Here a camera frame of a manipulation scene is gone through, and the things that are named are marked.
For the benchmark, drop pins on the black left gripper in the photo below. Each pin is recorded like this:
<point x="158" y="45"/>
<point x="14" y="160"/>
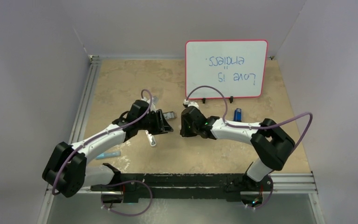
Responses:
<point x="161" y="126"/>

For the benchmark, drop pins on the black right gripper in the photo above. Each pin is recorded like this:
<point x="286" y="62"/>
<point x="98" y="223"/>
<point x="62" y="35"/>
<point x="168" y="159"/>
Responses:
<point x="185" y="132"/>

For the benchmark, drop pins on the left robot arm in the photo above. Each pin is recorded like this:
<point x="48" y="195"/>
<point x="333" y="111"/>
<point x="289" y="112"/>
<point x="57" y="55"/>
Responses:
<point x="66" y="169"/>

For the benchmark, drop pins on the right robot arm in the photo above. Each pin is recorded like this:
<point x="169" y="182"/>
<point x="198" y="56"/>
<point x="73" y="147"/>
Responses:
<point x="271" y="143"/>

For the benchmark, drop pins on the blue lighter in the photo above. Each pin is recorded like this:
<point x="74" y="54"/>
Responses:
<point x="237" y="115"/>

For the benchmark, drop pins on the light blue marker pen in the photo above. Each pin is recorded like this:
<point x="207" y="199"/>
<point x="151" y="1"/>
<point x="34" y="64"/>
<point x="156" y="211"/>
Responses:
<point x="107" y="155"/>

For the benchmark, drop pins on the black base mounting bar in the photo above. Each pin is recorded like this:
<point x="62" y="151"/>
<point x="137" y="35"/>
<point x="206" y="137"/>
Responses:
<point x="142" y="191"/>

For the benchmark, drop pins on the pink framed whiteboard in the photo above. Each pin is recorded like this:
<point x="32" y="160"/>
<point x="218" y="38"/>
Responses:
<point x="230" y="68"/>

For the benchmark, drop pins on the left aluminium rail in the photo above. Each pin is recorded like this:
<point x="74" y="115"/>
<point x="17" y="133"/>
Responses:
<point x="81" y="119"/>

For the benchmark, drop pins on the aluminium rail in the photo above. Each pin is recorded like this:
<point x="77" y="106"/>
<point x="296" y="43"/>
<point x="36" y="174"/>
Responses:
<point x="228" y="182"/>
<point x="81" y="119"/>

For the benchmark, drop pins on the front aluminium rail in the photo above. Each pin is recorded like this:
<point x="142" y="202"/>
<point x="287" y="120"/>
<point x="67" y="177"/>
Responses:
<point x="228" y="182"/>

